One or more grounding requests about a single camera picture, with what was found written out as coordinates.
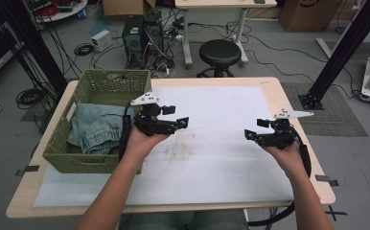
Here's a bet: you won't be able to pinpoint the black computer tower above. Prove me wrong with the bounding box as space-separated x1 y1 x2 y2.
121 13 146 70
144 8 165 61

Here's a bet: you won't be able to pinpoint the black tape strip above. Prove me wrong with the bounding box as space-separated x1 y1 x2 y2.
14 165 41 177
314 173 339 188

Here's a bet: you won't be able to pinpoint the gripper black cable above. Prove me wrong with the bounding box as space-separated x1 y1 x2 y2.
118 100 134 162
246 127 312 228

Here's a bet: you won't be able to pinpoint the person's right hand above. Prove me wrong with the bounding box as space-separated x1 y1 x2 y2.
263 143 307 181

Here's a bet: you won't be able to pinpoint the black metal stand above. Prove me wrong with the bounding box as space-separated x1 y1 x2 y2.
0 0 69 95
297 0 370 111

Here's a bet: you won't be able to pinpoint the coiled black cable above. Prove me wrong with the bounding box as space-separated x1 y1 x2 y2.
73 42 95 57
14 87 48 110

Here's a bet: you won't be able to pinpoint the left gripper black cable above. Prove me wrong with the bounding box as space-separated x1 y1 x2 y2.
118 100 134 162

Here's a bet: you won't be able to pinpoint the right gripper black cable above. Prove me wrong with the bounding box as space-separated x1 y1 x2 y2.
246 127 312 228

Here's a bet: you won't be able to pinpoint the white desk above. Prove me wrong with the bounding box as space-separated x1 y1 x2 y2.
173 0 278 67

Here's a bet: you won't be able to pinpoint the white desk frame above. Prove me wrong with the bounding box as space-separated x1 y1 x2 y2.
315 22 370 60

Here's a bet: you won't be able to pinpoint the grey floor mat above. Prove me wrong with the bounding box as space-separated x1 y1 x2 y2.
280 81 369 138

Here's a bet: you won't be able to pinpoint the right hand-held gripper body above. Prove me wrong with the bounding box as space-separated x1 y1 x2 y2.
253 108 315 151

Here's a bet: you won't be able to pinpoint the person's legs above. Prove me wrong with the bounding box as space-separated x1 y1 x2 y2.
117 210 249 230

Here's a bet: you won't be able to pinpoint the black tape cross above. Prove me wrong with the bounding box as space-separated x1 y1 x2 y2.
325 205 349 222

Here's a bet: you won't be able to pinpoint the black round stool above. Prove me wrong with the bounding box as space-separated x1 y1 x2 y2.
196 38 243 79

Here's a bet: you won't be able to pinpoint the small white box device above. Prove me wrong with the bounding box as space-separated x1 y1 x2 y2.
90 29 114 53

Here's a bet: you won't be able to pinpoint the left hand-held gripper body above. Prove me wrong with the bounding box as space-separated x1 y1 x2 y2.
129 91 178 138

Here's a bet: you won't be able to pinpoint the light blue denim pants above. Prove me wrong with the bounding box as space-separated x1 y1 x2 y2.
66 103 136 155

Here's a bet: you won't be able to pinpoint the tangle of floor cables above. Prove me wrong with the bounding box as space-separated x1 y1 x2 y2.
88 8 187 80

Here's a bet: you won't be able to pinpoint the green woven basket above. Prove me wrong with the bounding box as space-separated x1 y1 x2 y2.
42 68 152 175

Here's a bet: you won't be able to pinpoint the cardboard box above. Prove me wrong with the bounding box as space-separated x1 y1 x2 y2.
278 0 344 33
102 0 157 17

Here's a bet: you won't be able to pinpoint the white round table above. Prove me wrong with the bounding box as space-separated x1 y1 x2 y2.
26 0 89 23

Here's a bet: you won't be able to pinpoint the person's left hand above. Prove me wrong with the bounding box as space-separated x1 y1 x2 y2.
122 126 172 164

